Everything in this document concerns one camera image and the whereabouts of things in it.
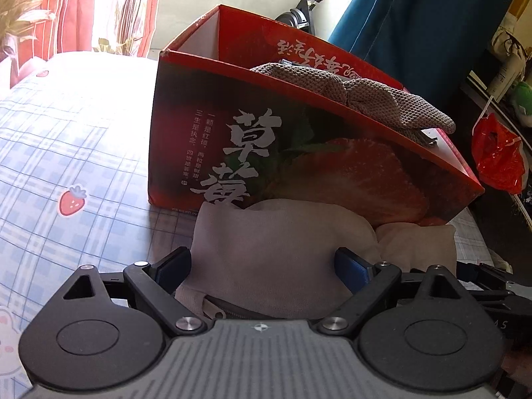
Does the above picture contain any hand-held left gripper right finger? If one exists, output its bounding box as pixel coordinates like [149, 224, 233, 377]
[318, 247, 468, 336]

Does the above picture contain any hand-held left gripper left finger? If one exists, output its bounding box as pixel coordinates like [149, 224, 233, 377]
[62, 247, 207, 337]

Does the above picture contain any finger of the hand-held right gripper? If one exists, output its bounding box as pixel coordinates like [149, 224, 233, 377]
[459, 280, 520, 312]
[457, 261, 515, 288]

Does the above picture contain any beige cloth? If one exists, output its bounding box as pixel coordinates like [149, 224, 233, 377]
[175, 199, 458, 321]

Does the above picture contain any red strawberry print cardboard box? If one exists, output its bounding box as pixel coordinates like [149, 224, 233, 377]
[147, 4, 486, 227]

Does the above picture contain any grey knitted cloth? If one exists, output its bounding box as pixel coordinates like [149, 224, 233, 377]
[249, 62, 457, 142]

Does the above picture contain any red plastic bag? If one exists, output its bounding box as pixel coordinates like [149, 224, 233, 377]
[471, 113, 523, 195]

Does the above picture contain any green plush toy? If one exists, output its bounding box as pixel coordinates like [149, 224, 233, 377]
[512, 82, 532, 115]

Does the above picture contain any black exercise bike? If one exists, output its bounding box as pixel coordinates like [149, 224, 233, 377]
[274, 0, 366, 34]

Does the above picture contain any dark blue curtain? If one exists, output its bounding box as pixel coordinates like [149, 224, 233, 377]
[328, 0, 522, 92]

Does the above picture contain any tall thin-stemmed plant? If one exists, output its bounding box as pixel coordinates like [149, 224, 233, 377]
[97, 0, 146, 57]

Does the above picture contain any yellow box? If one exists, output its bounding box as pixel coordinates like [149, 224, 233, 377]
[501, 0, 532, 42]

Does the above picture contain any red patterned curtain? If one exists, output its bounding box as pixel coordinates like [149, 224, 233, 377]
[0, 0, 167, 88]

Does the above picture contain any potted plant in pink pot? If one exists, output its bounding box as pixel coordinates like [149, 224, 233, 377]
[0, 0, 57, 63]

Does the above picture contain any white drawstring bag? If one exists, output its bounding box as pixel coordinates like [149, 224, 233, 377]
[486, 29, 526, 98]

